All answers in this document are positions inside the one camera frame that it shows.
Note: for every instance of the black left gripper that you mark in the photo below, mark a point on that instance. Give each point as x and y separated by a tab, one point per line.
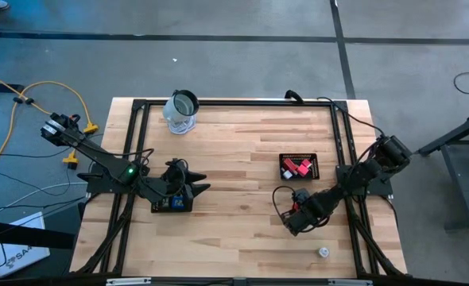
175	186

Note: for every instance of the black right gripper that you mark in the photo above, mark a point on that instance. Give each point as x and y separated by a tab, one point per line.
310	216

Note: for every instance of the red-pink charger block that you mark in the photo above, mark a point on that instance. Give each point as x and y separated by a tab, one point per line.
289	165
295	206

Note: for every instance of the pink charger with white face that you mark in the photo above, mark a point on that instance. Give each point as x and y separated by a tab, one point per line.
307	162

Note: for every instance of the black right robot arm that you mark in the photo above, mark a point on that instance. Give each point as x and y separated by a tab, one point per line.
361	171

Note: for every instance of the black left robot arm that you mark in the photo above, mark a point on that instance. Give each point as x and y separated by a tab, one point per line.
99	157

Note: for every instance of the small white round plug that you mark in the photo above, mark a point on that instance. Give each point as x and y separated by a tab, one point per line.
324	252

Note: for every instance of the small white block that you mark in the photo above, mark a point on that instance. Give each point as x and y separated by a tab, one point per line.
287	174

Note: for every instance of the white cylindrical device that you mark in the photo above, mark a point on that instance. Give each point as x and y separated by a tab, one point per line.
181	107

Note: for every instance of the black side desk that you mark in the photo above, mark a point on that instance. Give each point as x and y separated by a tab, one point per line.
457	159

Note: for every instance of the black bar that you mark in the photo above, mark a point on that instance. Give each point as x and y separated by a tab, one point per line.
28	234

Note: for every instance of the white printed box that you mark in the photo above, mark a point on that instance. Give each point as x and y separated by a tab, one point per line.
22	254

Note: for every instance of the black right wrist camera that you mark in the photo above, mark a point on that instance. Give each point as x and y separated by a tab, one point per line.
301	195

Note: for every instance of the silver table edge bracket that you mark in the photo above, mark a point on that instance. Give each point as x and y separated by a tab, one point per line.
128	281
350	282

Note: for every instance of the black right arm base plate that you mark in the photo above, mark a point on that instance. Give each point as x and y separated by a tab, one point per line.
381	186

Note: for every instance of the black aluminium table frame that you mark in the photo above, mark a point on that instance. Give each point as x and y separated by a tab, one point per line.
238	104

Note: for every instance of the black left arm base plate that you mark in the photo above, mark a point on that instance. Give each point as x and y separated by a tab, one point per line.
99	184

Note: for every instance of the black floor bracket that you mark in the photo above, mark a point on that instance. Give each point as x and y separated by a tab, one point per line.
2	87

